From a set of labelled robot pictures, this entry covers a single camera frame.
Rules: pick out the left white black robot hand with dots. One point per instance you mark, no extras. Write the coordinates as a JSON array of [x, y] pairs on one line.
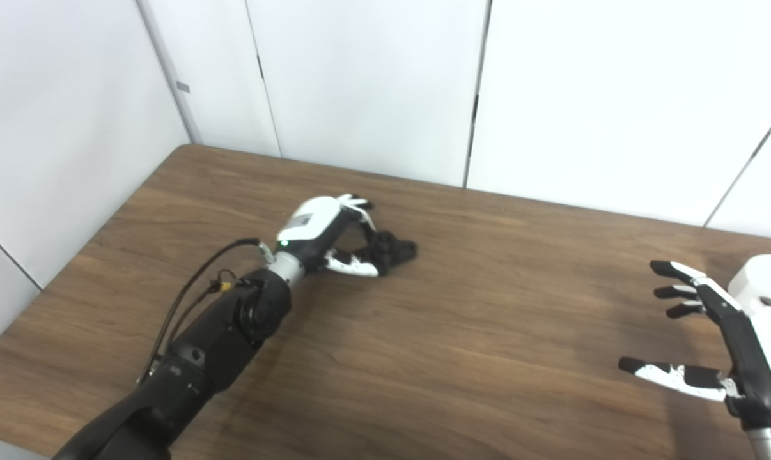
[[312, 223]]

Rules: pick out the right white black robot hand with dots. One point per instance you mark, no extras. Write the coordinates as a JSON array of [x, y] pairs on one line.
[[759, 364]]

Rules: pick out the round white piece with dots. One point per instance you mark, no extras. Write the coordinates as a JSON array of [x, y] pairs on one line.
[[766, 281]]

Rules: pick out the black flanged holder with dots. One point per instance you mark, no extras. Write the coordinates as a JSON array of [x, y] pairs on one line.
[[395, 250]]

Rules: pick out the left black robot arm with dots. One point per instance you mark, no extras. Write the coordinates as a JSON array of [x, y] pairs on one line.
[[213, 351]]

